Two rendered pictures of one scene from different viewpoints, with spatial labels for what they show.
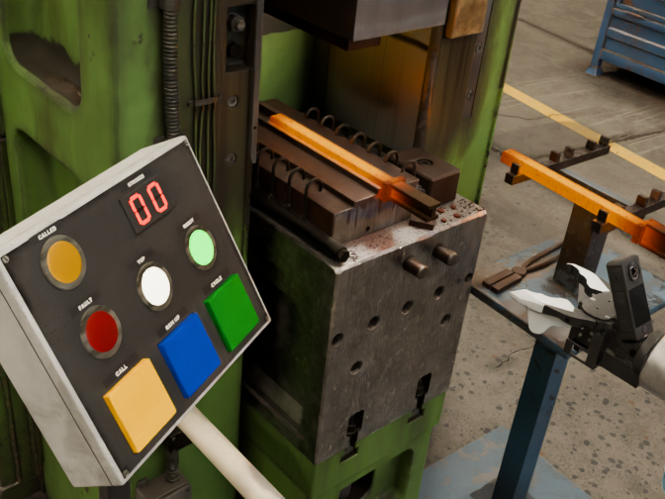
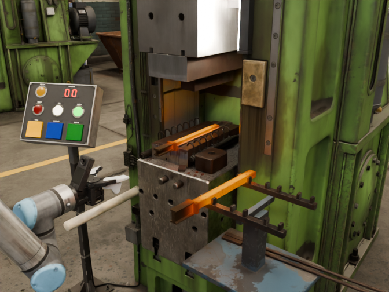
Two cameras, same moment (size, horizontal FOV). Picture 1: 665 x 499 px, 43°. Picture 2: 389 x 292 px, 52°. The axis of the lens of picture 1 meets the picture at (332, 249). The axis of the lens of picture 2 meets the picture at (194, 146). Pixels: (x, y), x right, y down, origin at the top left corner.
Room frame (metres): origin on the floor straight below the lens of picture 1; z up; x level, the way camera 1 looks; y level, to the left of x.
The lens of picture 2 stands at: (1.14, -1.63, 1.57)
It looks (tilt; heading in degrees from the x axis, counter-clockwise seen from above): 20 degrees down; 81
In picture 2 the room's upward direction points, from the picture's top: straight up
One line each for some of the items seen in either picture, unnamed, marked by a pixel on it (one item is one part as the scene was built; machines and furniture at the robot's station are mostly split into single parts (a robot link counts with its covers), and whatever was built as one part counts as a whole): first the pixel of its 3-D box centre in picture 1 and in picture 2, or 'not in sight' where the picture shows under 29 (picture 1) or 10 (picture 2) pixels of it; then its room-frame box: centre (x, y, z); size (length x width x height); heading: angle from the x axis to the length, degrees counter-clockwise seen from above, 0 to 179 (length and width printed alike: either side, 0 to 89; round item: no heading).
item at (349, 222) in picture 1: (300, 162); (198, 139); (1.43, 0.08, 0.96); 0.42 x 0.20 x 0.09; 44
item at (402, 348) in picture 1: (308, 269); (208, 193); (1.47, 0.05, 0.69); 0.56 x 0.38 x 0.45; 44
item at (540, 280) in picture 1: (570, 286); (252, 266); (1.52, -0.52, 0.69); 0.40 x 0.30 x 0.02; 131
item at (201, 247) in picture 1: (200, 248); (77, 111); (0.89, 0.16, 1.09); 0.05 x 0.03 x 0.04; 134
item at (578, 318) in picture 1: (575, 313); not in sight; (0.98, -0.35, 1.00); 0.09 x 0.05 x 0.02; 77
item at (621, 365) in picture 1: (616, 338); (83, 192); (0.96, -0.41, 0.97); 0.12 x 0.08 x 0.09; 44
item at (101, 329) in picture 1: (101, 332); (37, 109); (0.70, 0.24, 1.09); 0.05 x 0.03 x 0.04; 134
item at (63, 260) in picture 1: (63, 261); (41, 91); (0.72, 0.28, 1.16); 0.05 x 0.03 x 0.04; 134
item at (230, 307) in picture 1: (230, 312); (74, 132); (0.87, 0.12, 1.01); 0.07 x 0.05 x 0.07; 159
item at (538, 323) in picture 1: (538, 315); (95, 176); (0.99, -0.30, 0.97); 0.09 x 0.03 x 0.06; 77
